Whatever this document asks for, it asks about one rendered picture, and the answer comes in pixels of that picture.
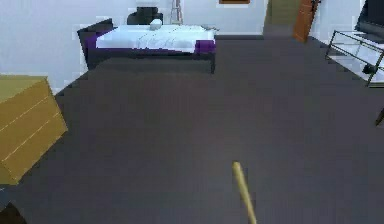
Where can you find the yellow baseball bat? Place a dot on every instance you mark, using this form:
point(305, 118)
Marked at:
point(244, 193)

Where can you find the yellow chest of drawers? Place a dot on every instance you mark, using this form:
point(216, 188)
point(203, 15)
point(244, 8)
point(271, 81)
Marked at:
point(26, 126)

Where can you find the brown room door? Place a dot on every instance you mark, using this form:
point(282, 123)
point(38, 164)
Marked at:
point(304, 20)

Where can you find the small black object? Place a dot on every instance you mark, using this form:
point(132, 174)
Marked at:
point(368, 69)

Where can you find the black armchair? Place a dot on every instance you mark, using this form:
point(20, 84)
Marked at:
point(144, 16)

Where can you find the black frame glass stand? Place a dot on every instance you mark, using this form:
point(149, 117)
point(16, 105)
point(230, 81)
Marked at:
point(358, 53)

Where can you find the purple bed with white cover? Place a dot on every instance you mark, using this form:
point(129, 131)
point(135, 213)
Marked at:
point(150, 41)

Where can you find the dark brown furniture leg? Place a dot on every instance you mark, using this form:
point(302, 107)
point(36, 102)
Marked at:
point(380, 117)

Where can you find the brown framed wall picture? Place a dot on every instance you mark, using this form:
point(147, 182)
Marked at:
point(234, 1)

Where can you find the black television set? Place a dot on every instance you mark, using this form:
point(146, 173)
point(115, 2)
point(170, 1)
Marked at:
point(371, 16)

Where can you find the dark brown furniture corner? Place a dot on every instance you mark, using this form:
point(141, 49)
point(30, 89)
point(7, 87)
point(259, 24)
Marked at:
point(11, 215)

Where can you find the wooden floor lamp stand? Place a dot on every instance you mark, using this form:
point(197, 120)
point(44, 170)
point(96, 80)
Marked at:
point(176, 12)

